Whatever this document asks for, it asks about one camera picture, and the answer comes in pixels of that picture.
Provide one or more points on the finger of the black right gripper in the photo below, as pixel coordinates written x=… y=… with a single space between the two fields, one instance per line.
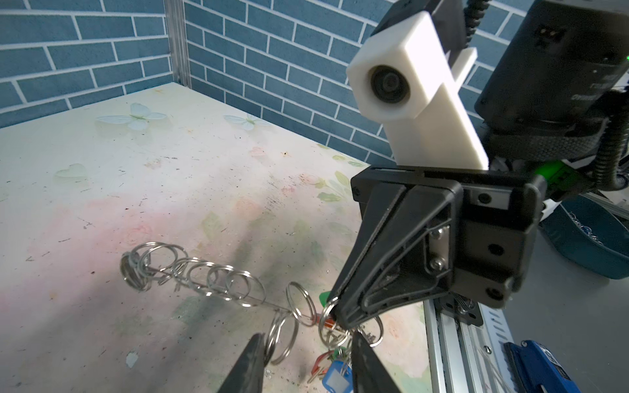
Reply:
x=404 y=252

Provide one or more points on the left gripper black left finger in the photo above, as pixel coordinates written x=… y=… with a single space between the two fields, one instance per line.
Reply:
x=247 y=375

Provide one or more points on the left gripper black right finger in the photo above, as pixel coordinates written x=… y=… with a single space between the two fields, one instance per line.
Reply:
x=368 y=373

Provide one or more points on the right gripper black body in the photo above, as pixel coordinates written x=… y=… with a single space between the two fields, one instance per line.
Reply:
x=498 y=223

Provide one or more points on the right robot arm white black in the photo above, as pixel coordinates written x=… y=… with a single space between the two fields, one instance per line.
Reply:
x=550 y=107

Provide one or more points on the blue key tag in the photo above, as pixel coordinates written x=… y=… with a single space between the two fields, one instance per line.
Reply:
x=339 y=378

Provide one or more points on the red key tag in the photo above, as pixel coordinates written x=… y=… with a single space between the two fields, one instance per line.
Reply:
x=321 y=366

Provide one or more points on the teal bin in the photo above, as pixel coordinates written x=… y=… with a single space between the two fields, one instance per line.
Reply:
x=588 y=235

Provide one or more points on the blue black device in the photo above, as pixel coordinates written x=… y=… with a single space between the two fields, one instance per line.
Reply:
x=536 y=370

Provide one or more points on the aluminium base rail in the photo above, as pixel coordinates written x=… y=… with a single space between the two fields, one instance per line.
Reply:
x=467 y=358

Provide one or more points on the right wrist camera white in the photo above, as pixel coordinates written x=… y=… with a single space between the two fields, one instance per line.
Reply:
x=401 y=79

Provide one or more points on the aluminium corner post left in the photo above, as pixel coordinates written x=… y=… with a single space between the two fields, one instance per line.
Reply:
x=176 y=32

